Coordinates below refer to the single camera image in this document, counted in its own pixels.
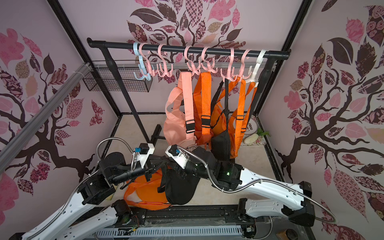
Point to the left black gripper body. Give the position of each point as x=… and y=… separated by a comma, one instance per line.
x=147, y=169

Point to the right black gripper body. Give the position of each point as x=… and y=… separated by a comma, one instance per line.
x=182, y=169

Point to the bright orange waist bag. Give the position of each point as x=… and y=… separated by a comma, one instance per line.
x=238, y=120

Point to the dark orange backpack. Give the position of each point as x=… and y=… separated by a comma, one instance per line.
x=202, y=110

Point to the black and orange bag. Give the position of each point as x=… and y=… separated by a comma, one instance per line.
x=178, y=190

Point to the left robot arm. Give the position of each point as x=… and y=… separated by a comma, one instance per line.
x=106, y=218

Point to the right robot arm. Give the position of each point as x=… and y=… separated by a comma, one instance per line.
x=291, y=201

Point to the orange flat bag underneath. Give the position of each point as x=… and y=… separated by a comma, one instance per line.
x=144, y=194

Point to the pink multi-hook hanger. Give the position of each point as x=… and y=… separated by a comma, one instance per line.
x=228, y=75
x=149, y=67
x=243, y=64
x=191, y=64
x=162, y=68
x=207, y=65

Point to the light blue multi-hook hanger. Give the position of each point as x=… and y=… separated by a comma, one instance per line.
x=145, y=75

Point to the white multi-hook hanger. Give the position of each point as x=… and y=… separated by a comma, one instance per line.
x=259, y=61

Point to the left flexible metal conduit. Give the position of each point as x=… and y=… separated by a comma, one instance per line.
x=88, y=194

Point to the toy white radish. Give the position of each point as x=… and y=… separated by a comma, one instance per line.
x=262, y=132

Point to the white patterned plate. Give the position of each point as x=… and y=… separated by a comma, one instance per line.
x=252, y=126

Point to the floral placemat cloth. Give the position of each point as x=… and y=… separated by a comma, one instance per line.
x=254, y=140

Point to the brown bottle right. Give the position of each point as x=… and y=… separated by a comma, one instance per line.
x=288, y=234

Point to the black clothes rack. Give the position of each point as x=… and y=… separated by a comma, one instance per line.
x=104, y=47

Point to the aluminium profile bar left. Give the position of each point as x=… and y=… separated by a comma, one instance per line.
x=11, y=150

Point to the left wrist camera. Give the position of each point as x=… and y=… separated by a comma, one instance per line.
x=142, y=153

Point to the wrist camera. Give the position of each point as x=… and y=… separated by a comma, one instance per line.
x=142, y=153
x=176, y=151

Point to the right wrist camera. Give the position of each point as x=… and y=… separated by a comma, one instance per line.
x=176, y=151

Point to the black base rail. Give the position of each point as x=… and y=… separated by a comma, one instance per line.
x=229, y=214

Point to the white slotted cable duct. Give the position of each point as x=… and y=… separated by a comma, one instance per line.
x=149, y=232

